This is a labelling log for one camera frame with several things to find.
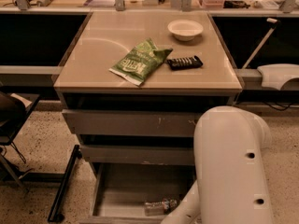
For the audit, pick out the clear plastic water bottle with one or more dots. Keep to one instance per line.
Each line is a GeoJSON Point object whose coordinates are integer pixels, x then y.
{"type": "Point", "coordinates": [163, 207]}

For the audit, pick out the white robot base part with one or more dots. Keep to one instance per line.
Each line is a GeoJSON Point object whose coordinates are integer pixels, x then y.
{"type": "Point", "coordinates": [276, 75]}

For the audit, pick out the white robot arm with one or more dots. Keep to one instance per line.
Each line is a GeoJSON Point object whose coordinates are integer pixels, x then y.
{"type": "Point", "coordinates": [230, 186]}

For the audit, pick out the grey drawer cabinet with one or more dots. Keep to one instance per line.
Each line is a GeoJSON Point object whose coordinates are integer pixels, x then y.
{"type": "Point", "coordinates": [132, 89]}

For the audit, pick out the grey top drawer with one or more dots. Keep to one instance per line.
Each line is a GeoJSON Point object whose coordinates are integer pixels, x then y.
{"type": "Point", "coordinates": [131, 123]}

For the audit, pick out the grey drawer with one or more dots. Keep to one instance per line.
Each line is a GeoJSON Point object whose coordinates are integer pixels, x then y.
{"type": "Point", "coordinates": [131, 123]}
{"type": "Point", "coordinates": [122, 190]}
{"type": "Point", "coordinates": [138, 155]}

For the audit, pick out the grey middle drawer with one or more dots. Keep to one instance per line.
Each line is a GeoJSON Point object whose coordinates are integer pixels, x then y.
{"type": "Point", "coordinates": [138, 155]}

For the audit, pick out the grey bottom drawer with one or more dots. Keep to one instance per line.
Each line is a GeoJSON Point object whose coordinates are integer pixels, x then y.
{"type": "Point", "coordinates": [122, 190]}

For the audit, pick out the green chip bag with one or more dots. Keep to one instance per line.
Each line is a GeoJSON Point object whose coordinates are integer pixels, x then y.
{"type": "Point", "coordinates": [140, 62]}

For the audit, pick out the black snack bar wrapper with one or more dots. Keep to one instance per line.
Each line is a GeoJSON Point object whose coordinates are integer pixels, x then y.
{"type": "Point", "coordinates": [185, 63]}

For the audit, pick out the white paper bowl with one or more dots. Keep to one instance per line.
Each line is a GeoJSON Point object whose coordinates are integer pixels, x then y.
{"type": "Point", "coordinates": [185, 30]}

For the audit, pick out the black chair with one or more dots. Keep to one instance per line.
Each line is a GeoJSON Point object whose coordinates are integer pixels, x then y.
{"type": "Point", "coordinates": [15, 109]}

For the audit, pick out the black table leg base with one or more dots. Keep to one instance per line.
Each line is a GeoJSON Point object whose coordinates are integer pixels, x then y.
{"type": "Point", "coordinates": [55, 215]}

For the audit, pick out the white stick handle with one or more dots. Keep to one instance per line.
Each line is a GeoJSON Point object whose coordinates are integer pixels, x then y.
{"type": "Point", "coordinates": [273, 25]}

